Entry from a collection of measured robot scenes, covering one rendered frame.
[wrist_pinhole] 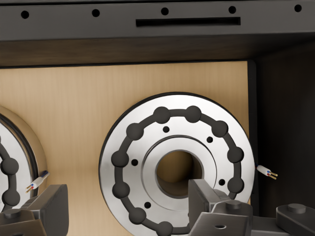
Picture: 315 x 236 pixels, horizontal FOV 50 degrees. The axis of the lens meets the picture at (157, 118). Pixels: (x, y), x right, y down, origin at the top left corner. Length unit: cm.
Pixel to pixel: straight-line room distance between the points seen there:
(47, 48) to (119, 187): 10
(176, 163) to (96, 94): 8
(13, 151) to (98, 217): 8
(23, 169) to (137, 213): 8
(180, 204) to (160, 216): 2
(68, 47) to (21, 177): 9
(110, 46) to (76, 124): 9
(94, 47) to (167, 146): 8
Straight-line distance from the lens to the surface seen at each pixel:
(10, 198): 24
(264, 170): 22
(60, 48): 17
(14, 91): 26
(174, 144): 21
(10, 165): 23
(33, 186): 22
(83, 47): 17
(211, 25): 17
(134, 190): 22
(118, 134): 21
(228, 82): 25
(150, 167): 21
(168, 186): 24
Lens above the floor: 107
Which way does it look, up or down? 85 degrees down
